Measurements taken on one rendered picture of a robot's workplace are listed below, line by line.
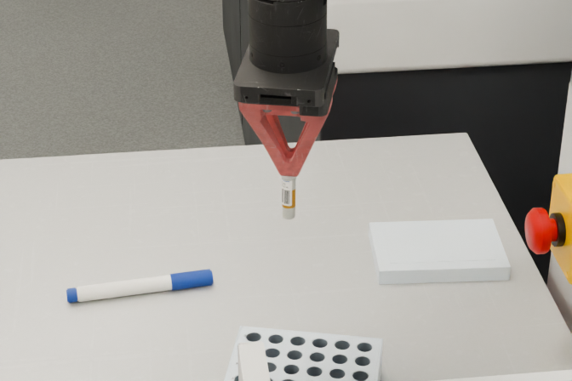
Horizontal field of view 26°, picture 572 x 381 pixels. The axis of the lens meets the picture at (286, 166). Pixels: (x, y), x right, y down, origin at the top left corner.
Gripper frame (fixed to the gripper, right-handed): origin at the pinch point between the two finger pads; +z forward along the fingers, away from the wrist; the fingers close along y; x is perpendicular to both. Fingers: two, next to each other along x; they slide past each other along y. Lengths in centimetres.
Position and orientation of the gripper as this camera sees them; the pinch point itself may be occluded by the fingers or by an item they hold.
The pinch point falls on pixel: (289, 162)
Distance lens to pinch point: 96.0
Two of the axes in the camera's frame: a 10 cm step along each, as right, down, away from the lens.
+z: 0.2, 8.5, 5.2
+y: 1.5, -5.2, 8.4
